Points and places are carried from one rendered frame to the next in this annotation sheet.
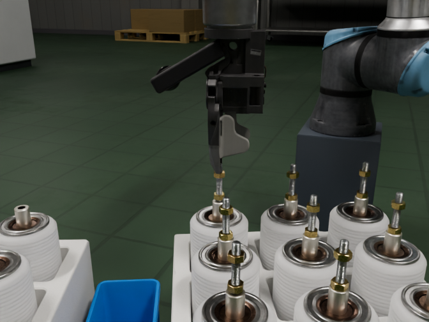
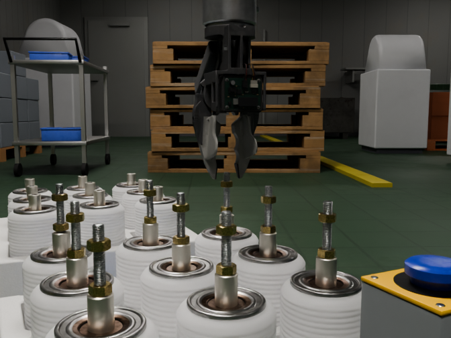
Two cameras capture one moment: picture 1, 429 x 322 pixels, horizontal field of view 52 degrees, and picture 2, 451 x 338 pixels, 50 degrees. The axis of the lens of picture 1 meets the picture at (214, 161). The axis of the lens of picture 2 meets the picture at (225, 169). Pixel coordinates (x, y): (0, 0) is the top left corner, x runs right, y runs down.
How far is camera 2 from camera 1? 0.77 m
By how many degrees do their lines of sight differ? 67
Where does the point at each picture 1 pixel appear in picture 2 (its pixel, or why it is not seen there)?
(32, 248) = (141, 214)
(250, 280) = (130, 263)
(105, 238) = not seen: hidden behind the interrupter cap
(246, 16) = (213, 12)
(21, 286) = (94, 220)
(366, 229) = (285, 294)
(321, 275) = (144, 279)
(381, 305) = not seen: outside the picture
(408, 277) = (182, 328)
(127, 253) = not seen: hidden behind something
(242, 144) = (213, 145)
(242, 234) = (216, 251)
